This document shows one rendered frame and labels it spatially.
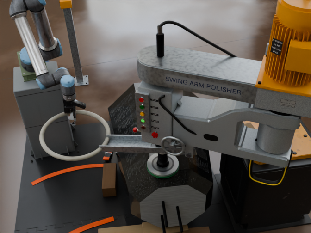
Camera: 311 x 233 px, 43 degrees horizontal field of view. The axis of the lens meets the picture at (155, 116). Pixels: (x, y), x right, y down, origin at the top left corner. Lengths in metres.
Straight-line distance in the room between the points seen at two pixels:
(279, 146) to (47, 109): 2.23
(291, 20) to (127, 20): 4.75
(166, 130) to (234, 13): 4.45
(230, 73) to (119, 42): 3.88
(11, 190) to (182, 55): 2.37
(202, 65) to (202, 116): 0.30
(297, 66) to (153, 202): 1.44
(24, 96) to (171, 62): 1.85
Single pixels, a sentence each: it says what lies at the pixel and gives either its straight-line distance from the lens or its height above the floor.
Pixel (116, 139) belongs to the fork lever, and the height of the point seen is 0.96.
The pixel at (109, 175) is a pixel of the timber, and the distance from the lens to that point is 3.65.
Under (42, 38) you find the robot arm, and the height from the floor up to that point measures 1.33.
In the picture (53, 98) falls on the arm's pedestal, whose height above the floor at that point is 0.70.
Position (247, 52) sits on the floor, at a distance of 5.57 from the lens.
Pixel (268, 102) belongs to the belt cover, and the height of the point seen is 1.66.
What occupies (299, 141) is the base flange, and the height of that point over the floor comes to 0.78.
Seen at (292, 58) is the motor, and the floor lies 1.95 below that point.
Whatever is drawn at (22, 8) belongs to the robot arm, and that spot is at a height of 1.68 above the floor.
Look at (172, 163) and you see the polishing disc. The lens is 2.68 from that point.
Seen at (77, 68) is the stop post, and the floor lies 0.22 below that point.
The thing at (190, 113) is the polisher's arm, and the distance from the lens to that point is 2.22.
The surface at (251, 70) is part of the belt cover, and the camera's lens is 2.05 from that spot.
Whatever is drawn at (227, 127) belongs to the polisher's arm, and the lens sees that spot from 2.17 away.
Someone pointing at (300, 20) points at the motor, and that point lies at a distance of 1.77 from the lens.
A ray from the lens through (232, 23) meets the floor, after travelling 6.25.
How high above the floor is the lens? 2.87
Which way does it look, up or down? 41 degrees down
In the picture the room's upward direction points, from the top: 2 degrees counter-clockwise
